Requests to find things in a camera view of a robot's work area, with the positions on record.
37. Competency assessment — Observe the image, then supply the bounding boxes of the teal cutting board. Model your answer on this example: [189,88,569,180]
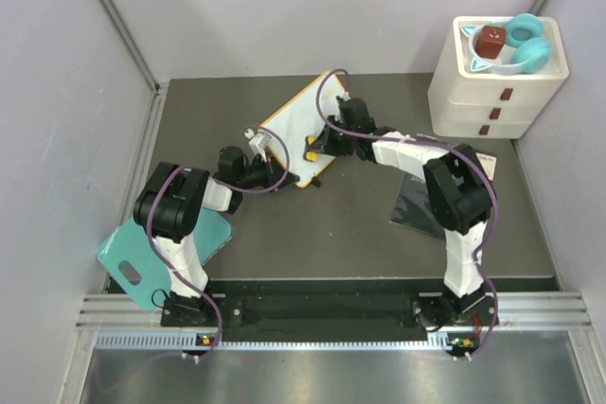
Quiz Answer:
[97,209,233,311]

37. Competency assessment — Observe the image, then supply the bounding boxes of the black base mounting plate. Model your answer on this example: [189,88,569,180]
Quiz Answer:
[152,278,495,343]

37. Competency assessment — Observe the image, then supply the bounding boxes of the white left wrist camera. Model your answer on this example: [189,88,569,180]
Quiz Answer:
[244,128,272,161]

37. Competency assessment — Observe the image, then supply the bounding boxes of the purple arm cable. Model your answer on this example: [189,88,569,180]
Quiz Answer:
[315,67,501,362]
[145,125,291,362]

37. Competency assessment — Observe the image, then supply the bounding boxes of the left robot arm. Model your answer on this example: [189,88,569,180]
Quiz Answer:
[133,146,299,325]

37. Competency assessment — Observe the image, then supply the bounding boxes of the white three-drawer organizer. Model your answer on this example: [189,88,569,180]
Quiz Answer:
[428,16,569,139]

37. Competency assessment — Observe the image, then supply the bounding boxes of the black sheet with white label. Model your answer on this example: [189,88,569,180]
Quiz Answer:
[416,133,497,182]

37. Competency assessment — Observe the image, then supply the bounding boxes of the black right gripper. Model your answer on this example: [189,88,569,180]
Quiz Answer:
[313,117,358,158]

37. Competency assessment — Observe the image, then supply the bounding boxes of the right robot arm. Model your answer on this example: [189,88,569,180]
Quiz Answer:
[304,97,495,325]

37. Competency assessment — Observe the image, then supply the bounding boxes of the yellow framed whiteboard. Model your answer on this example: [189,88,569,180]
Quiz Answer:
[261,71,348,188]

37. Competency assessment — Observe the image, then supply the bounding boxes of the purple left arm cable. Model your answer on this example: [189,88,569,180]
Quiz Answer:
[145,125,291,362]

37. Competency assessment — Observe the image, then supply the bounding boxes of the brown cube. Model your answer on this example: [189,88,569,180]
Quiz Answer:
[474,25,507,60]

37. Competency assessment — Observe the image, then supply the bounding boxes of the teal white cat-ear headphones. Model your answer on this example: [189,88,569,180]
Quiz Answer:
[459,13,552,76]

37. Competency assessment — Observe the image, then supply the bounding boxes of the yellow black whiteboard eraser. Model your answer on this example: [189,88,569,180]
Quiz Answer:
[303,135,324,163]

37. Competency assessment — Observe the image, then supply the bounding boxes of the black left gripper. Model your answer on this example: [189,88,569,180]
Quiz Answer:
[238,152,300,193]

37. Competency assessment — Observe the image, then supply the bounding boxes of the grey slotted cable duct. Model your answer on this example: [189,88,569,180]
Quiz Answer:
[95,331,452,352]

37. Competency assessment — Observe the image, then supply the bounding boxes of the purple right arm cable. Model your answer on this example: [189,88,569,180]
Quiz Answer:
[315,67,501,362]

